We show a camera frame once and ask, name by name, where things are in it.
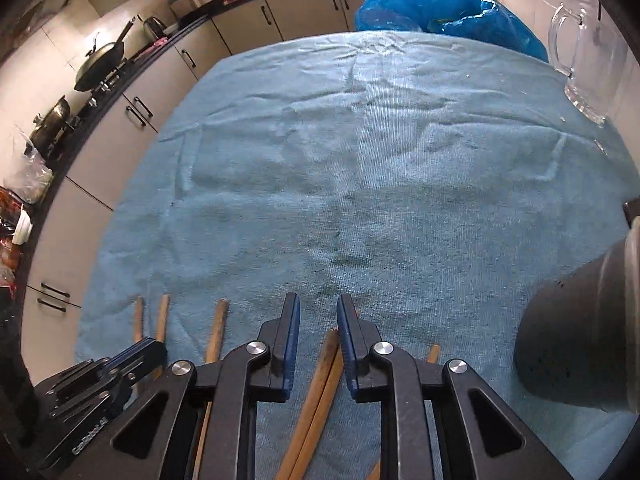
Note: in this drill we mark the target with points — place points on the black wok on stove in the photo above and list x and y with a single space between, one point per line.
100 62

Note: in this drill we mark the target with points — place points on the blue plastic bag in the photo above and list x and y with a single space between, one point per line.
487 21

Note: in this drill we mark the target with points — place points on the condiment bottles on counter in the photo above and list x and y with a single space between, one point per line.
24 180

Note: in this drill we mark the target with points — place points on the dark cylindrical utensil holder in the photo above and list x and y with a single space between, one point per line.
578 340

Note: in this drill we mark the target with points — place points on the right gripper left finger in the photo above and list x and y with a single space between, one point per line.
260 371

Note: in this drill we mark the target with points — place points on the lower kitchen cabinets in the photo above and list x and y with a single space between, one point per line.
107 148

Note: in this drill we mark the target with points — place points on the blue terry towel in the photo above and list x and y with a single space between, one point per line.
439 181

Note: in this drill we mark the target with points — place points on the steel kettle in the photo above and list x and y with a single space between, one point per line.
154 28

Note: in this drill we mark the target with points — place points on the steel pot on stove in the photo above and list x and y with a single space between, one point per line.
49 126

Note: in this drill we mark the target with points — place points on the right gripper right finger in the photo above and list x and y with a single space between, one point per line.
365 379

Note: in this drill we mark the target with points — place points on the clear glass pitcher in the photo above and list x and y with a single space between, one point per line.
597 64

